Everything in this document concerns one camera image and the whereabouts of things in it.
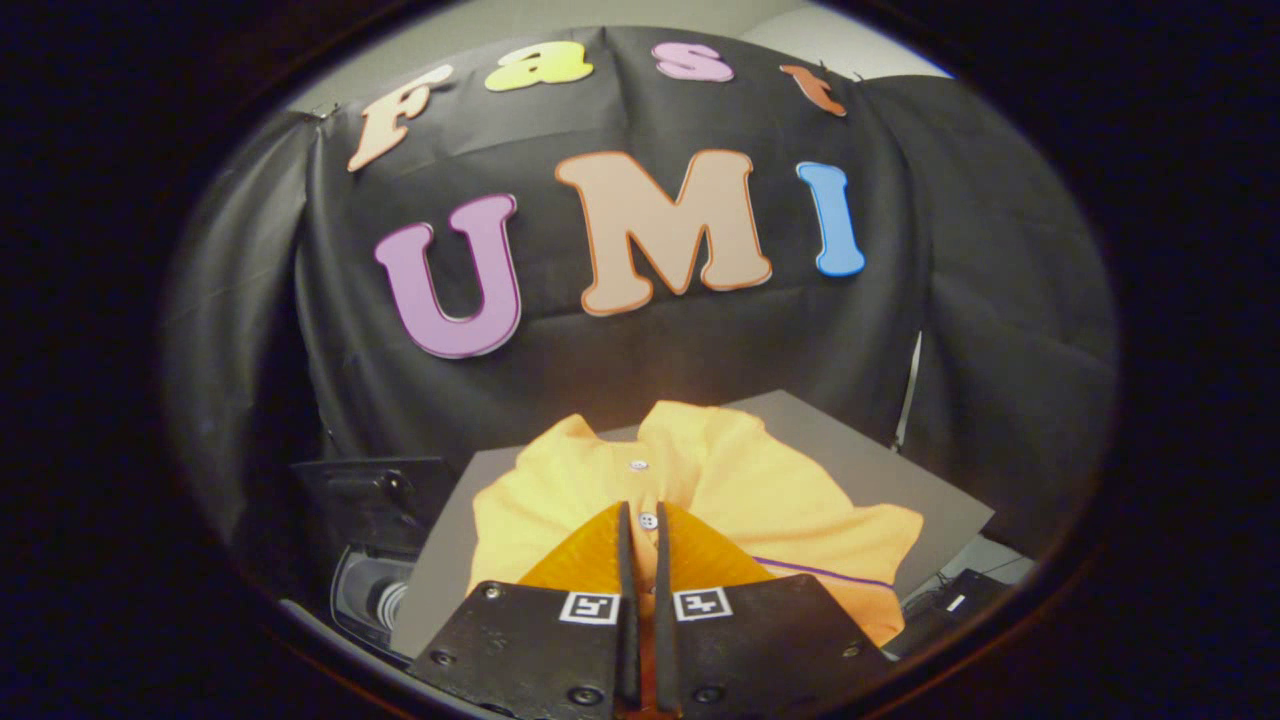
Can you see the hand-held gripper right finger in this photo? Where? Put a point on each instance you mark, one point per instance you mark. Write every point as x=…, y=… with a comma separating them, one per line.
x=760, y=650

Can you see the black backdrop cloth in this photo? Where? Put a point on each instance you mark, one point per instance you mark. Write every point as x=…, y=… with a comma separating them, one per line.
x=600, y=370

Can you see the orange button shirt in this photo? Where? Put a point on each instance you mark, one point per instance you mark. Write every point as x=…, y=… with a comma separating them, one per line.
x=760, y=490

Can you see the grey cabinet with dark top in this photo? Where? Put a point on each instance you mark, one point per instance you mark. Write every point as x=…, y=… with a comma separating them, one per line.
x=900, y=490

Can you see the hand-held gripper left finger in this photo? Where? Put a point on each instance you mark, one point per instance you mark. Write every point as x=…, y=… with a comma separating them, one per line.
x=530, y=650

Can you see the black box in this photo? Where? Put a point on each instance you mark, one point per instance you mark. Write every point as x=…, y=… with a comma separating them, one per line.
x=950, y=605

